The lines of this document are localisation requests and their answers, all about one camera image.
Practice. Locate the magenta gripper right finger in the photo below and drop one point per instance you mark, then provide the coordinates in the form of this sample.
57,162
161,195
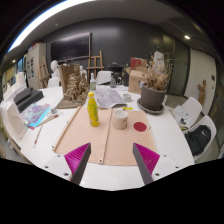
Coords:
146,160

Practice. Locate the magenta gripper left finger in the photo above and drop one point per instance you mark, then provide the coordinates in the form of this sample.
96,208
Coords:
77,160

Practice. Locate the right beige cloth mat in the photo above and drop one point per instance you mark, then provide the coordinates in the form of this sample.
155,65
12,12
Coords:
119,147

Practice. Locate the round red coaster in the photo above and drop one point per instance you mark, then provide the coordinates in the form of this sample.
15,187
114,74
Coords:
139,126

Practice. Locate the paintbrush on table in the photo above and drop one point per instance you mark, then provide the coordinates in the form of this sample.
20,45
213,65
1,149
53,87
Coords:
36,139

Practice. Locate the grey plant saucer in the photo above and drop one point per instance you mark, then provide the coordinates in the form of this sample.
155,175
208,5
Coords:
154,112

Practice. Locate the beige ceramic cup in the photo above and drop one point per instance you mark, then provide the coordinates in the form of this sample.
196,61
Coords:
120,119

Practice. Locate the yellow drink bottle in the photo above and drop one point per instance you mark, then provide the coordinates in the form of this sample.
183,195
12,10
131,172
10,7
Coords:
92,110

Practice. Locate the black backpack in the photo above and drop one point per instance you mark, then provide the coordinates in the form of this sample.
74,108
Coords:
198,139

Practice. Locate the white chair with papers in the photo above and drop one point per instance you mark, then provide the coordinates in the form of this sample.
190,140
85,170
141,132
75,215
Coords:
187,114

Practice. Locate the white chair with backpack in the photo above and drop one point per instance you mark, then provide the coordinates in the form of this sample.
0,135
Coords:
206,120

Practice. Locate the dark pot with dried plant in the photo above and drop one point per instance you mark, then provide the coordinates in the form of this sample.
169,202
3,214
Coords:
157,74

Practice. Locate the open magazine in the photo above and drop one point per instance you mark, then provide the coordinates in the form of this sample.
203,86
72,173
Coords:
108,98

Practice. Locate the brown relief sculpture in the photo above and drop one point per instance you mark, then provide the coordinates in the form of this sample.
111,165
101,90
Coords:
74,86

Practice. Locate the white plaster block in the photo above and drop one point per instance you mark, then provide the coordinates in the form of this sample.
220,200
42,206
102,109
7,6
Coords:
12,119

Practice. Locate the clear plastic bottle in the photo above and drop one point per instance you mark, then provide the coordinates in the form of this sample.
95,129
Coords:
92,82

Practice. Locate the black flat box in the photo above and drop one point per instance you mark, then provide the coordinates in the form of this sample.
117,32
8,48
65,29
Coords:
27,97

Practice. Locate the white plaster bust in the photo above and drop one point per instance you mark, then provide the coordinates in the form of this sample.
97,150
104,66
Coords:
54,68

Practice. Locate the cardboard box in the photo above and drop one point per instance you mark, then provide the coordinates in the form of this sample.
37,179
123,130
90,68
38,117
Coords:
136,80

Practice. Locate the white chair behind table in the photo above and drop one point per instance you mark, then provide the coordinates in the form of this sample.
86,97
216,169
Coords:
103,77

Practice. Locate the wooden easel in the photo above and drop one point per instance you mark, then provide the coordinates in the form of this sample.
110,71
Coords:
95,64

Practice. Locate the black wall screen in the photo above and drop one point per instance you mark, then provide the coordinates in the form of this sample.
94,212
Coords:
71,47

